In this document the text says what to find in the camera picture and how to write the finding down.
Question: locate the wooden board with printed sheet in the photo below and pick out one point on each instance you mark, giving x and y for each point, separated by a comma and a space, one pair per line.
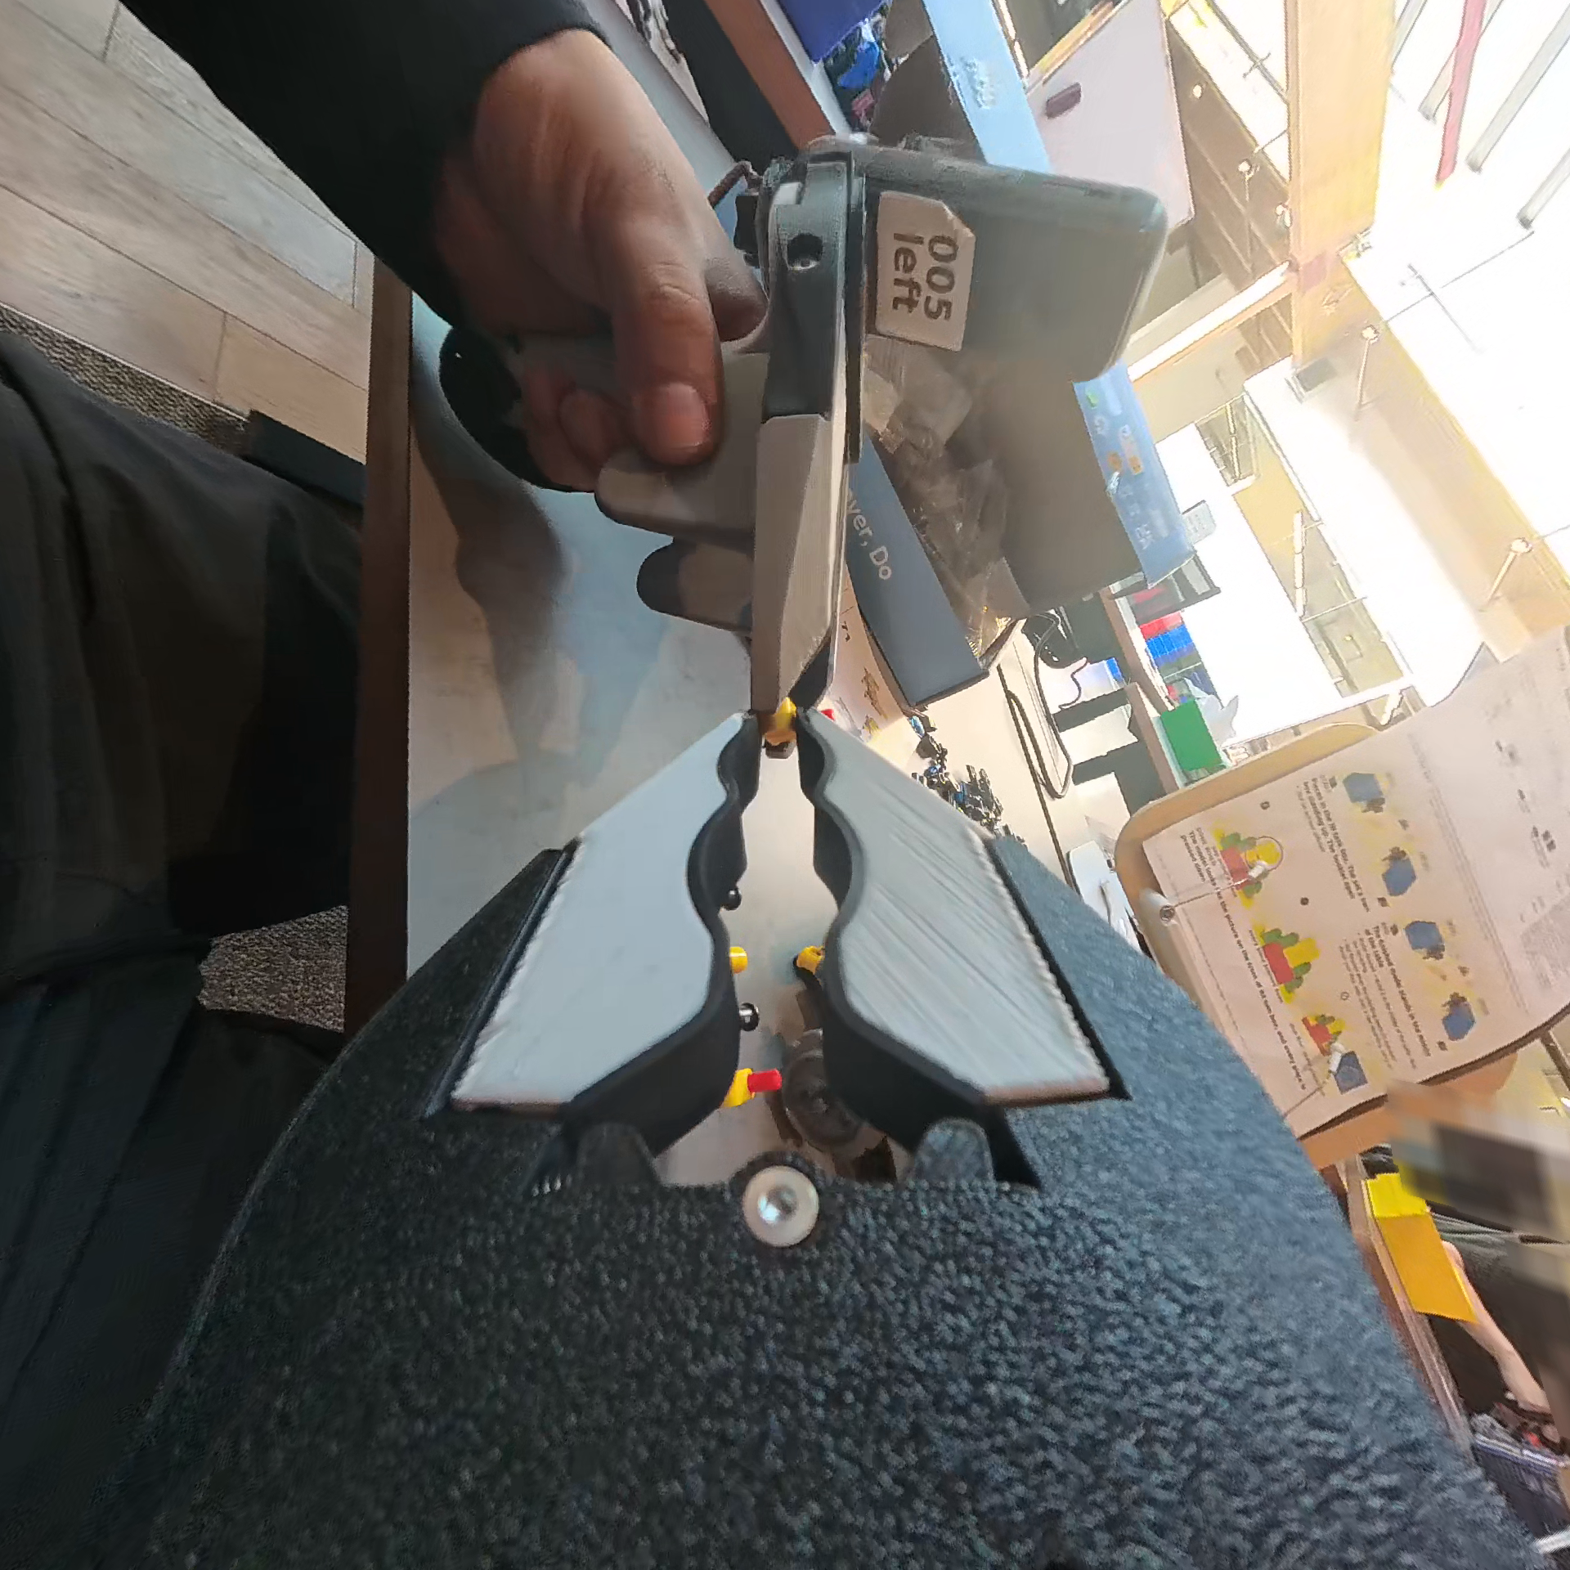
1349, 882

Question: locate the person's dark clothed body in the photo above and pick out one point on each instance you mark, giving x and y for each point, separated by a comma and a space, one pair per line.
121, 736

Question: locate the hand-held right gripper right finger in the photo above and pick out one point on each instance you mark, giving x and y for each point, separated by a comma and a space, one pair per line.
957, 968

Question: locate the yellow storage bin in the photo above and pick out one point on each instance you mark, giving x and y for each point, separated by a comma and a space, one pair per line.
1416, 1244

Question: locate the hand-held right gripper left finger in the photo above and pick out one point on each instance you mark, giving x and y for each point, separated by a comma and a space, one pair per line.
600, 968

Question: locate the person's left hand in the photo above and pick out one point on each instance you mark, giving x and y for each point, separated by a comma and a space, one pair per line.
575, 220

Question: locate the yellow toy brick car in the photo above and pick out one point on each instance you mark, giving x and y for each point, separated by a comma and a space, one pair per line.
815, 1097

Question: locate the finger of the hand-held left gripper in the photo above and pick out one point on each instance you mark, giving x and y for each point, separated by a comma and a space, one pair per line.
796, 551

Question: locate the person's left forearm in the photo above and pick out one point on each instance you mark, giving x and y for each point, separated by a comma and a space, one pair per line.
306, 97

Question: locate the grey desk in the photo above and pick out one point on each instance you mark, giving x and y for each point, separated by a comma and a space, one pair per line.
551, 685

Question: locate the yellow brick subassembly blue pins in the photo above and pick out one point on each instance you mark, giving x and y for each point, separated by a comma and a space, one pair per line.
736, 956

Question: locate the clear plastic bag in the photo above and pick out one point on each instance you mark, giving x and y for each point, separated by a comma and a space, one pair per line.
932, 489

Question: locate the pile of dark small bricks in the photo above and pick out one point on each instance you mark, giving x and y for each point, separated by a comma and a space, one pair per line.
962, 785

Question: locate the dark blue cardboard box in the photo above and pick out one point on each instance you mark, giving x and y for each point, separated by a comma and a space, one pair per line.
906, 613

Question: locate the yellow connector brick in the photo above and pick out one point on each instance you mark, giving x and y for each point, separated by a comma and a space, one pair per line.
777, 723
734, 1089

